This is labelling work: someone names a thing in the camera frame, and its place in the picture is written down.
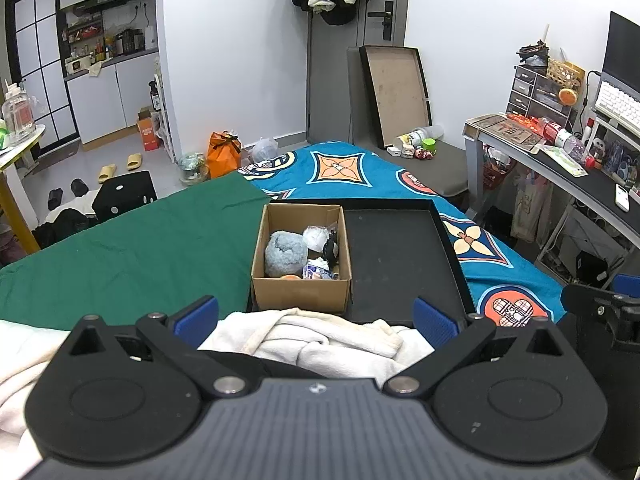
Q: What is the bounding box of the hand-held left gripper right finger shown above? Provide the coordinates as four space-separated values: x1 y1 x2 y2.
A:
381 296 567 398

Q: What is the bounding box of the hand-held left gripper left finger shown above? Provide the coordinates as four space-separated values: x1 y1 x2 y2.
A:
64 295 262 398

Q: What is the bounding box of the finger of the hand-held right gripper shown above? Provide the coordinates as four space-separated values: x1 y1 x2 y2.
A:
560 273 640 322

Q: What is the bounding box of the black tray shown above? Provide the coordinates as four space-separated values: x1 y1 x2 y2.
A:
247 199 476 329

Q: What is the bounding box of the brown cardboard box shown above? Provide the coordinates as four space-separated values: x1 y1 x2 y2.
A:
250 203 354 316

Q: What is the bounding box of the fluffy light blue plush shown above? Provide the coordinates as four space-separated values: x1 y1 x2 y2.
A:
264 231 309 279

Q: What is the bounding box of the blue tissue packet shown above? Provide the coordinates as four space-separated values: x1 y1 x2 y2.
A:
302 259 334 281

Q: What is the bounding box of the black white plush keychain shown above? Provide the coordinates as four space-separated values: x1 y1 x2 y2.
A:
322 230 341 266

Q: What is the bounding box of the clear bag of white cotton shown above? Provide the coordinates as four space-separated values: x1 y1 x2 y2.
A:
302 225 334 251

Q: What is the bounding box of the green cloth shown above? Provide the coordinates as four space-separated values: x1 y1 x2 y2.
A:
0 172 271 334

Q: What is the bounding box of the beige tote bag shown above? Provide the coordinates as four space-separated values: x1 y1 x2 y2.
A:
510 170 554 244

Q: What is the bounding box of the white fleece blanket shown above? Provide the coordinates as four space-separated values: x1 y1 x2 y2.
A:
0 307 437 461

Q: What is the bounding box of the green white packet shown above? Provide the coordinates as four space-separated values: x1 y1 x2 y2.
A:
537 145 590 177

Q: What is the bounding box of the black dice stool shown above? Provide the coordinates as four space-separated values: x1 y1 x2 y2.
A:
91 170 159 221

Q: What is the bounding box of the glass jar with plants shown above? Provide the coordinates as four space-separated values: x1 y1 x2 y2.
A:
178 152 210 185

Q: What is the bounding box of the red basket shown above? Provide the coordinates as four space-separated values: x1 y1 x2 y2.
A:
482 144 519 191

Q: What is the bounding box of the plastic bottle with red label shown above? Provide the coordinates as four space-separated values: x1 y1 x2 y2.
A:
537 116 597 169

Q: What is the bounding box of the black white clothing pile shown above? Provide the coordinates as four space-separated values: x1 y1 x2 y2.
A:
32 195 101 250

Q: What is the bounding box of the orange gift bag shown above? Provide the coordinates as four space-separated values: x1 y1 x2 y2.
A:
207 131 243 179

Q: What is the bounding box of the blue patterned bedsheet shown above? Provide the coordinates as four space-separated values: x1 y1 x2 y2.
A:
237 142 569 324

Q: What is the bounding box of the white plastic bag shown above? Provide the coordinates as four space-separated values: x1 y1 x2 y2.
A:
250 137 279 164

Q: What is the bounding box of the white bottle with yellow label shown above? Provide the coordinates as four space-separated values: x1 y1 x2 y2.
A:
395 125 445 149

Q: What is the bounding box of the patterned brown desk mat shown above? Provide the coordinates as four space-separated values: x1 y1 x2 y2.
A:
472 114 546 151

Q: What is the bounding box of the orange cardboard box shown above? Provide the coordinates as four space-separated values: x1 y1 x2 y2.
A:
136 110 164 152

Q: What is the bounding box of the white keyboard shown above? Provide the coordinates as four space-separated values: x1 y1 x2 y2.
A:
594 81 640 129

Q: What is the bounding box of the white shelf rack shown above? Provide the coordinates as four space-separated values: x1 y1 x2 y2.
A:
149 67 179 164

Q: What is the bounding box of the grey drawer organizer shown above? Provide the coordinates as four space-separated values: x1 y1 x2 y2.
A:
506 64 581 126

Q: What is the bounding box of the yellow table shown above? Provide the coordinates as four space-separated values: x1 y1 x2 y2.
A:
0 125 46 256

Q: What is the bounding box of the woven bamboo basket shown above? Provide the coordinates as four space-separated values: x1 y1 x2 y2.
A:
546 58 585 92

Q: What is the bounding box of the black framed brown lid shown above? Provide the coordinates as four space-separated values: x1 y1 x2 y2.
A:
359 45 433 150

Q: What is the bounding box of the white kitchen cabinet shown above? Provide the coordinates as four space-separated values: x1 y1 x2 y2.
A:
65 52 161 146

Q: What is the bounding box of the black monitor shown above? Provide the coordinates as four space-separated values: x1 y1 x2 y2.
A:
602 10 640 92

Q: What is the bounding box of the grey door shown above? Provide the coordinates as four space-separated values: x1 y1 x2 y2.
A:
305 0 411 144

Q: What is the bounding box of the large glass jar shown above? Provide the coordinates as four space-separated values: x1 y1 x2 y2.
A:
1 85 36 144

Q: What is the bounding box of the black framed sliding door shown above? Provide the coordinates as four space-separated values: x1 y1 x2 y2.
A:
5 0 81 154

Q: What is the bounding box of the grey range hood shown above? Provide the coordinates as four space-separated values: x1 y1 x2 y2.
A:
67 0 144 14

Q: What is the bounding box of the white wire rack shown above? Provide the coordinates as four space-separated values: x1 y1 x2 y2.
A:
535 195 632 283

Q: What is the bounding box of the black door handle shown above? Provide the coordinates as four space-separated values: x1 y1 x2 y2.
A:
367 2 394 41

